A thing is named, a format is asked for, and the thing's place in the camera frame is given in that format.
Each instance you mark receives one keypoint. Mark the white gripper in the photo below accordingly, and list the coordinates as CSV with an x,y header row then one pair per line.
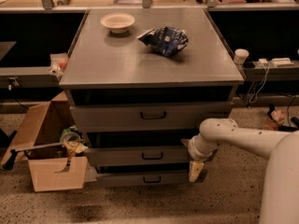
x,y
195,153

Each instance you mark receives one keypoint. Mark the grey drawer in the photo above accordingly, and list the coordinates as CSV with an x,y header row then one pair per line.
x,y
133,156
143,179
146,117

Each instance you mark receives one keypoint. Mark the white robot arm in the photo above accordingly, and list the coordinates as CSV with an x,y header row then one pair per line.
x,y
280,202

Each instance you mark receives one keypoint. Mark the grey top drawer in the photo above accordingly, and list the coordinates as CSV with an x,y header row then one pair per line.
x,y
146,117

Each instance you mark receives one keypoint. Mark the grey drawer cabinet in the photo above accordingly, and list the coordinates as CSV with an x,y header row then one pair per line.
x,y
107,69

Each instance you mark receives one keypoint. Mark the grey bottom drawer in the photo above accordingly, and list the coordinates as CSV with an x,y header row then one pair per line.
x,y
143,179

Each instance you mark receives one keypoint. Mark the open cardboard box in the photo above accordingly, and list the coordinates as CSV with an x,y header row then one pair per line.
x,y
43,124

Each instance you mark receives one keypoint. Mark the brown bottle on floor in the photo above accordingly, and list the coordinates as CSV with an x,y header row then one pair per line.
x,y
275,119

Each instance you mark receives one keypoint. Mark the grey side shelf right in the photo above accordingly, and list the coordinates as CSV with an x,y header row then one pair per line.
x,y
272,73

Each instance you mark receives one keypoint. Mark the grey side shelf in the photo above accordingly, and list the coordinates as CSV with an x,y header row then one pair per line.
x,y
28,77
272,73

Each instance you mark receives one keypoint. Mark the black office chair base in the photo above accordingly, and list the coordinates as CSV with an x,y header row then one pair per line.
x,y
295,121

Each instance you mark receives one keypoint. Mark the white cylindrical bottle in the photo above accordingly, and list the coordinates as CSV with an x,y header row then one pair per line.
x,y
240,56

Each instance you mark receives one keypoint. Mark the blue chip bag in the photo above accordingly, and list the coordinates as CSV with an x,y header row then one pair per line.
x,y
166,41

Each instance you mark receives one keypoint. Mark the trash inside cardboard box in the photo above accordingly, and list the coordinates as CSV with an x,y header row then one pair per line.
x,y
72,141

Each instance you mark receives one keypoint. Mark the white power strip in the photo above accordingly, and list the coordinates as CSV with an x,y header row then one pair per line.
x,y
279,62

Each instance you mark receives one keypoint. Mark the white paper bowl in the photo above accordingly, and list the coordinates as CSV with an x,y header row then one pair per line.
x,y
118,23

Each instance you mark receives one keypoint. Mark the clear bag with orange item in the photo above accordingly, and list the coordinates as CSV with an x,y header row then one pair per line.
x,y
58,63

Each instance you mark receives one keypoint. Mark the grey side shelf left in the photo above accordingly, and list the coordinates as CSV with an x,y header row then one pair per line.
x,y
28,77

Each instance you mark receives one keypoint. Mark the grabber tool with black handle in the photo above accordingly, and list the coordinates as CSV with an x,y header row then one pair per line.
x,y
9,164

